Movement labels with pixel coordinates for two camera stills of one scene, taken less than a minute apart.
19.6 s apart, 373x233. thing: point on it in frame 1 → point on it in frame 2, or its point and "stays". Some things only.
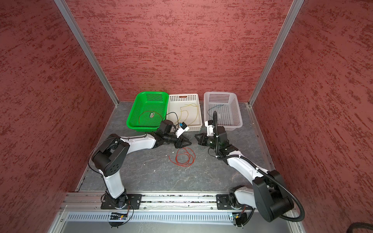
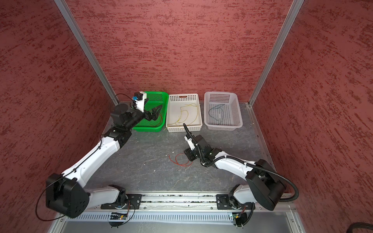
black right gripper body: (208, 141) → (192, 155)
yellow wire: (194, 104) stays
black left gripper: (180, 142) → (154, 113)
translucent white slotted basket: (227, 105) stays
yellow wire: (180, 108) stays
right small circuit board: (239, 219) stays
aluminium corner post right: (296, 7) stays
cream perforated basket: (184, 108) stays
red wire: (187, 151) → (160, 122)
